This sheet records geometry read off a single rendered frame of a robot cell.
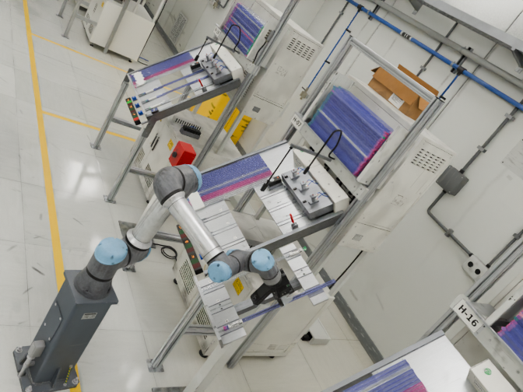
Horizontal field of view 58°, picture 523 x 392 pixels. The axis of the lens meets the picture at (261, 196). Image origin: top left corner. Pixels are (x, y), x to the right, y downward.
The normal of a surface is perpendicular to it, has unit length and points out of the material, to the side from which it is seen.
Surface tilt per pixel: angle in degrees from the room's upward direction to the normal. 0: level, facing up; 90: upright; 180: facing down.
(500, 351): 90
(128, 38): 90
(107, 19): 90
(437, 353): 45
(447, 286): 90
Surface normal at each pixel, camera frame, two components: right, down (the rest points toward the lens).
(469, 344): -0.76, -0.22
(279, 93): 0.39, 0.61
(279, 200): -0.13, -0.71
